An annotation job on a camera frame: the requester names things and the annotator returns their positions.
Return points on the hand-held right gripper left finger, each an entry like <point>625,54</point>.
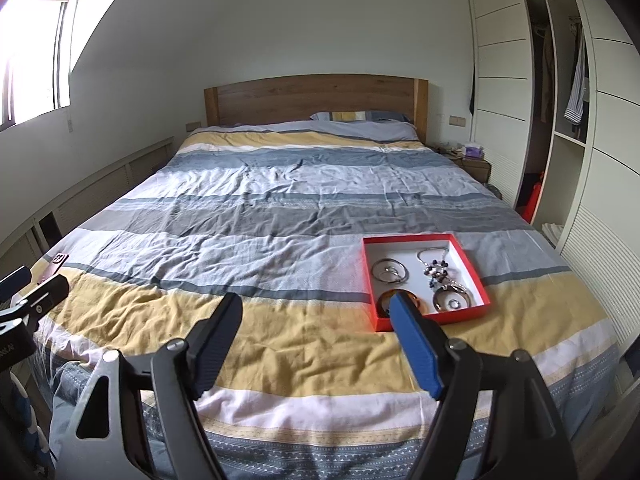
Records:
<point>207,360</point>

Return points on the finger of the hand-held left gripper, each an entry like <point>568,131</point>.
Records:
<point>15,280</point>
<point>42,295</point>

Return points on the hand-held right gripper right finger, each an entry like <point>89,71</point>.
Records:
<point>415,345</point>

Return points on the wide silver bangle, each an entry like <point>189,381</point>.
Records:
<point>437,300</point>

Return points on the amber bangle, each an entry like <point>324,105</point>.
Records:
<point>382,300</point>

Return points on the thin silver bangle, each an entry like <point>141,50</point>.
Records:
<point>374,270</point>

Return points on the red jewelry box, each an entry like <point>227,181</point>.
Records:
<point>400,250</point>

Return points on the red phone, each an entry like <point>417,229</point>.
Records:
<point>57,262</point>

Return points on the white radiator cover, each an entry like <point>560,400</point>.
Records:
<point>100,185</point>

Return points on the striped bed blanket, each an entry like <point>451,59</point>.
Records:
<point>280,210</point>

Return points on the red container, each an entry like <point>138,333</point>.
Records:
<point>532,200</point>

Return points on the wooden nightstand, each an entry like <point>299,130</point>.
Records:
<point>475,167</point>

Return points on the purple tissue box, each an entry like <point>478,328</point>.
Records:
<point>473,150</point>

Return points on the window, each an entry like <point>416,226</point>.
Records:
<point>30,60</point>

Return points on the striped pillow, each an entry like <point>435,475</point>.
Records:
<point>350,116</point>

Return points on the wooden headboard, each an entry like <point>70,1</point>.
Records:
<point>310,100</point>

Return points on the white wardrobe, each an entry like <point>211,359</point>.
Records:
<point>500,60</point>

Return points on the hanging brown clothes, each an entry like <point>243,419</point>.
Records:
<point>546,75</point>

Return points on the hanging striped shirt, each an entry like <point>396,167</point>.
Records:
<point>577,80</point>

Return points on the wall switch panel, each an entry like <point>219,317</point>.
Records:
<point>458,120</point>

